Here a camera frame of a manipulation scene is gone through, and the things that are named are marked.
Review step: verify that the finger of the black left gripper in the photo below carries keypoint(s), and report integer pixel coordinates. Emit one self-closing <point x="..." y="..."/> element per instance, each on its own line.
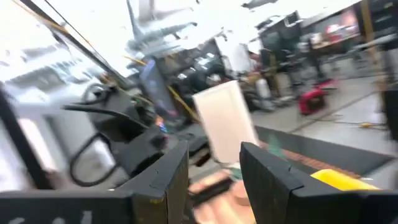
<point x="102" y="112"/>

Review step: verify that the red floor object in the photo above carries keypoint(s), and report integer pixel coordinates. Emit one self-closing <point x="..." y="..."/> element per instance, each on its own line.
<point x="312" y="101"/>

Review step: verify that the white cylindrical lamp shade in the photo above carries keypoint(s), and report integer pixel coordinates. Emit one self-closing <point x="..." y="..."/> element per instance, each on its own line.
<point x="225" y="124"/>

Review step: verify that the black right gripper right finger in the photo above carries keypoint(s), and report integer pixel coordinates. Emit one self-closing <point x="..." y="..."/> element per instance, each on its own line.
<point x="270" y="189"/>

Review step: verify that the yellow plastic basket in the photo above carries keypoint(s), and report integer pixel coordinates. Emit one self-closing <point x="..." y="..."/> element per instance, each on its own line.
<point x="342" y="182"/>

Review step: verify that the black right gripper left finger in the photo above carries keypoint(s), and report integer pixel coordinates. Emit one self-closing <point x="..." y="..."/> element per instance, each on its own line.
<point x="155" y="193"/>

